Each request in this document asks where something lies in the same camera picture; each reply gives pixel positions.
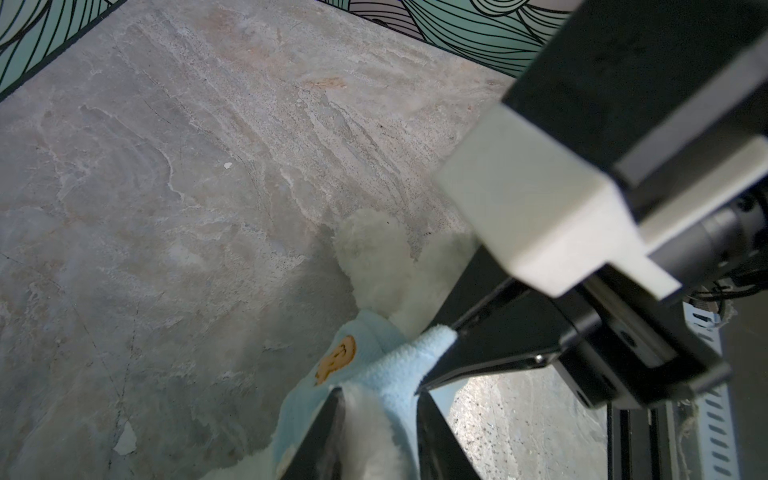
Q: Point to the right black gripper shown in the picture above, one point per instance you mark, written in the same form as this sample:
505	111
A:
642	354

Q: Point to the white slotted cable duct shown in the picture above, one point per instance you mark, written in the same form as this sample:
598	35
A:
715	430

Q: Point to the white teddy bear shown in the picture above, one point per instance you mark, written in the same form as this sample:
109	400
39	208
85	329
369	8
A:
371	248

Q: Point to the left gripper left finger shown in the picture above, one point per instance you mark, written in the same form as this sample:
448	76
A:
319	455

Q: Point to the light blue fleece hoodie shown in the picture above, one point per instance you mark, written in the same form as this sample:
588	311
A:
378	370

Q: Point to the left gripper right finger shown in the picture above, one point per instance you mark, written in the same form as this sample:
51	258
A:
440	456

